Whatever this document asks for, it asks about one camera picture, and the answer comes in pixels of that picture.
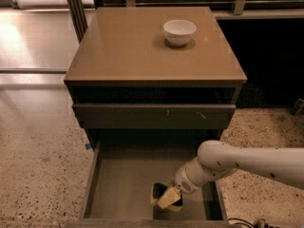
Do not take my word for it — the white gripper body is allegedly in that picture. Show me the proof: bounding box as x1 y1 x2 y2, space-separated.
174 167 199 194

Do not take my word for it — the green and yellow sponge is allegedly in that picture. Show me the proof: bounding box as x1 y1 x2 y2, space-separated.
150 183 182 212

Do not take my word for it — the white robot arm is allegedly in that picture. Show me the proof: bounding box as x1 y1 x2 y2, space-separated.
151 141 304 212

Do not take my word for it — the brown drawer cabinet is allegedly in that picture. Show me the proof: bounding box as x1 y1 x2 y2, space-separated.
65 7 246 146

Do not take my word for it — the blue tape piece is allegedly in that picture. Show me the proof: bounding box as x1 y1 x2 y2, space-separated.
85 143 92 150

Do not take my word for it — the white ceramic bowl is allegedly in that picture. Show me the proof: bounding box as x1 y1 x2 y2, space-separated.
163 20 197 47

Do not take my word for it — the black cable on floor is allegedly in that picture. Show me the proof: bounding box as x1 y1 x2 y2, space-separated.
227 217 257 228

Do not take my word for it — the dark metal post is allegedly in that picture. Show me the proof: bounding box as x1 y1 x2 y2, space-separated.
67 0 87 43

